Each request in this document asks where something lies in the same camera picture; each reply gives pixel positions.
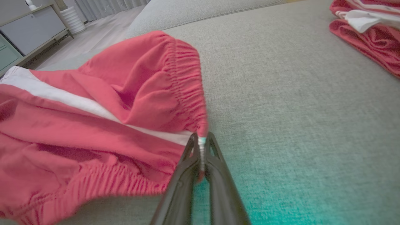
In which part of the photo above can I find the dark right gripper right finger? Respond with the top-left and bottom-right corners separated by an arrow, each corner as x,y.
203,132 -> 252,225

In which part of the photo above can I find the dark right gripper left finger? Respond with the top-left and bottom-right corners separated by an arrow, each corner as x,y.
150,133 -> 200,225

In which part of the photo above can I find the red shorts white trim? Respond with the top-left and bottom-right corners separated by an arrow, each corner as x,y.
0,30 -> 209,225

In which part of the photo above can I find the red white basketball jersey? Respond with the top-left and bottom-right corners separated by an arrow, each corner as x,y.
329,0 -> 400,78

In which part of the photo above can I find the grey pleated curtain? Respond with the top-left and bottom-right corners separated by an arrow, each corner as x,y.
73,0 -> 150,22

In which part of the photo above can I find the white ribbed cylinder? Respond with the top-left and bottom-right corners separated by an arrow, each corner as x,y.
60,6 -> 87,35

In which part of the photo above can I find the grey drawer cabinet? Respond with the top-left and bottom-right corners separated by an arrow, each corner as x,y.
0,3 -> 74,77

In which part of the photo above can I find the small white device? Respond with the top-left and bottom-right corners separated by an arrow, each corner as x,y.
25,0 -> 43,11

